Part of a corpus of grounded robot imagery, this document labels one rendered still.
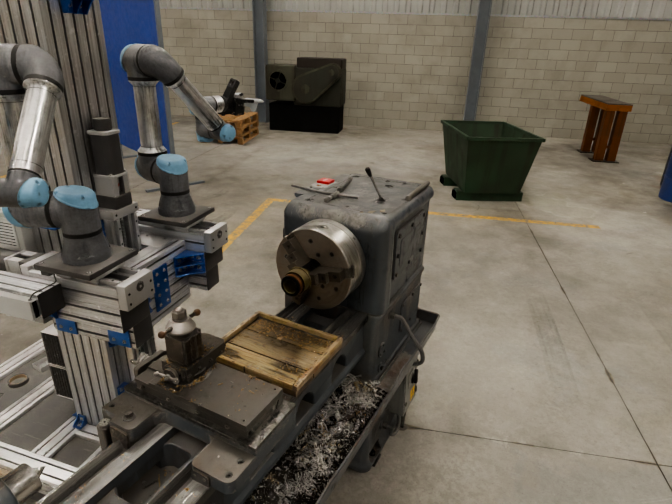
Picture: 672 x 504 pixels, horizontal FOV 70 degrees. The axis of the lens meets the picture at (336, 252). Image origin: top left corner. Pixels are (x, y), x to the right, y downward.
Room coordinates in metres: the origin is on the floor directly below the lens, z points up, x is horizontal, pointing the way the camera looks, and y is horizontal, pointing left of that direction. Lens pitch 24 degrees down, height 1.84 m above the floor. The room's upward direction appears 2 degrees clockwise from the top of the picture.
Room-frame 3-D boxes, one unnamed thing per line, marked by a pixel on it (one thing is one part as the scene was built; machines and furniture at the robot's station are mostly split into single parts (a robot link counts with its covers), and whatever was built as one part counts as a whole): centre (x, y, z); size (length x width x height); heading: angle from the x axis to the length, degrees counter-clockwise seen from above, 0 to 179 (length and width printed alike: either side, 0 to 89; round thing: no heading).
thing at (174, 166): (1.92, 0.68, 1.33); 0.13 x 0.12 x 0.14; 51
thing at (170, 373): (1.12, 0.40, 0.99); 0.20 x 0.10 x 0.05; 153
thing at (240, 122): (9.66, 2.17, 0.22); 1.25 x 0.86 x 0.44; 173
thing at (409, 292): (1.97, -0.10, 0.43); 0.60 x 0.48 x 0.86; 153
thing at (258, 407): (1.07, 0.36, 0.95); 0.43 x 0.17 x 0.05; 63
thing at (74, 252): (1.44, 0.82, 1.21); 0.15 x 0.15 x 0.10
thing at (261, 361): (1.35, 0.19, 0.89); 0.36 x 0.30 x 0.04; 63
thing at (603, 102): (9.31, -4.87, 0.50); 1.61 x 0.44 x 1.00; 171
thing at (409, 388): (1.84, -0.35, 0.41); 0.34 x 0.17 x 0.82; 153
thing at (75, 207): (1.44, 0.83, 1.33); 0.13 x 0.12 x 0.14; 94
